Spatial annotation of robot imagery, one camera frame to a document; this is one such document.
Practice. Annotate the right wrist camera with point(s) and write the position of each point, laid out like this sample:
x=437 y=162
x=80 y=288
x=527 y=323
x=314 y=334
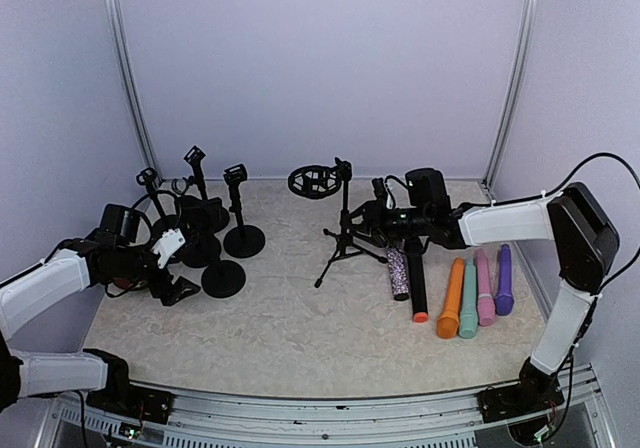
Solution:
x=383 y=194

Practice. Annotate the aluminium front rail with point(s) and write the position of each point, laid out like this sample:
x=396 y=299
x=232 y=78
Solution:
x=578 y=417

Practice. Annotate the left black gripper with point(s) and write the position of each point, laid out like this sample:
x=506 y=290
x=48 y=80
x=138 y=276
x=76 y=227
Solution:
x=172 y=294

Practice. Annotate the pink microphone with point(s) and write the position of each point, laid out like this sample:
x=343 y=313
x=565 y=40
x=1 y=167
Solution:
x=485 y=301

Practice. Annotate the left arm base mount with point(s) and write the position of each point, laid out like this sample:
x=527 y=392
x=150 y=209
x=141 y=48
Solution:
x=141 y=403

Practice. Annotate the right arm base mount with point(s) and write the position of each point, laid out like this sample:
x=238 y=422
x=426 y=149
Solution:
x=502 y=403

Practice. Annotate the orange mic round stand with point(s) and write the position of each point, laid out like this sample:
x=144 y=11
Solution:
x=243 y=241

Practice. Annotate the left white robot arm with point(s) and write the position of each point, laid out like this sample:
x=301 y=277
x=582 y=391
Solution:
x=109 y=254

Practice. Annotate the teal mic round stand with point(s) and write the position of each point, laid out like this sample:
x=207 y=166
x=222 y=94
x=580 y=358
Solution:
x=202 y=253

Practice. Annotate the glitter silver microphone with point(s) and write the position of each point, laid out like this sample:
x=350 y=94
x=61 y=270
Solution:
x=397 y=274

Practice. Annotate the teal microphone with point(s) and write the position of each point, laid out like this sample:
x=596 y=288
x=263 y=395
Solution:
x=468 y=316

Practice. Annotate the purple mic round stand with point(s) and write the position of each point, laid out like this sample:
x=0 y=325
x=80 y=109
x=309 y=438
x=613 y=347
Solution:
x=194 y=158

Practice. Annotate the glitter mic round stand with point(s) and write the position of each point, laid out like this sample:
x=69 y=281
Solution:
x=224 y=278

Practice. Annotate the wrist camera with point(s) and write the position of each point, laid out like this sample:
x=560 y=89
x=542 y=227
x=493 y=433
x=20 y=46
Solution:
x=383 y=194
x=169 y=243

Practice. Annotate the purple microphone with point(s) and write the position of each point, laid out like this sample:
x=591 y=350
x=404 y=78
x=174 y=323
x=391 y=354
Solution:
x=504 y=298

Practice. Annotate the black microphone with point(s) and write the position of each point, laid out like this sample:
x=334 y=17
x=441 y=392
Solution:
x=413 y=249

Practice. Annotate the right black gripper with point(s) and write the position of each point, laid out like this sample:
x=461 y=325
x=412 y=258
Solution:
x=373 y=224

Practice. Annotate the orange microphone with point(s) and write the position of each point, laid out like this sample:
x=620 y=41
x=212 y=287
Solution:
x=448 y=322

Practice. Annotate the pink mic round stand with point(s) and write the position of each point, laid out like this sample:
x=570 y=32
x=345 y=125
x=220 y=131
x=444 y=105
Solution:
x=148 y=178

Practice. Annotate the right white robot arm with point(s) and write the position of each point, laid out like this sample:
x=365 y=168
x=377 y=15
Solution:
x=585 y=239

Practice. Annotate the black tripod mic stand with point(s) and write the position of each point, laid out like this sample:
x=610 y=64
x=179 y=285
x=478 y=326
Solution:
x=330 y=186

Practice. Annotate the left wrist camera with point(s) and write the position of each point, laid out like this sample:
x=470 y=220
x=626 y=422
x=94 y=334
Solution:
x=169 y=243

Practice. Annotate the red embroidered round cushion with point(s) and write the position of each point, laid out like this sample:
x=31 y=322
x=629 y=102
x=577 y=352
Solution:
x=124 y=284

